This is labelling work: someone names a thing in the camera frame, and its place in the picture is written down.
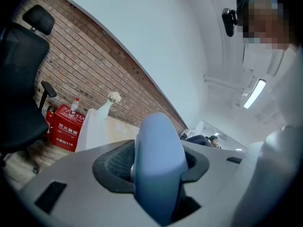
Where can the black head camera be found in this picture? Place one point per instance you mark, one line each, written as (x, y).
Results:
(228, 22)

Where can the white pipe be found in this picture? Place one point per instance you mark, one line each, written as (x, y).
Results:
(225, 83)

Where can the white cassette air conditioner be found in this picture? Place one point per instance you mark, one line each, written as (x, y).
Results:
(260, 60)

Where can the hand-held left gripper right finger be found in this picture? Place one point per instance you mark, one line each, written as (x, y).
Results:
(213, 185)

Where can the big blue plate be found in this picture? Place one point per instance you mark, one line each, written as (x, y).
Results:
(158, 155)

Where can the white artificial flowers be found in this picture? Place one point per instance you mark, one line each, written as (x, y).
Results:
(114, 96)

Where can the person's white shirt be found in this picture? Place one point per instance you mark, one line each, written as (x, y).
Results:
(272, 174)

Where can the long fluorescent light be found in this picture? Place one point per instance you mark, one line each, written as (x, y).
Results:
(255, 93)

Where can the red fire equipment box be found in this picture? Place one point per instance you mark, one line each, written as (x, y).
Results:
(66, 133)

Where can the table with floral tablecloth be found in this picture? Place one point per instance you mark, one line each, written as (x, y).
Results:
(94, 136)

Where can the black office chair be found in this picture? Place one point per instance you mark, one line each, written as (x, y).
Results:
(21, 79)

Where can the person's head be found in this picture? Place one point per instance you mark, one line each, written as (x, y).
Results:
(267, 22)

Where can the red fire extinguisher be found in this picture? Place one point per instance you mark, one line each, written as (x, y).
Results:
(49, 124)

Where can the clear plastic water bottle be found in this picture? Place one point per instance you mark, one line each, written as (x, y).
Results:
(73, 107)

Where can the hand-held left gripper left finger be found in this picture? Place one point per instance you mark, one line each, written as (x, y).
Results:
(82, 197)

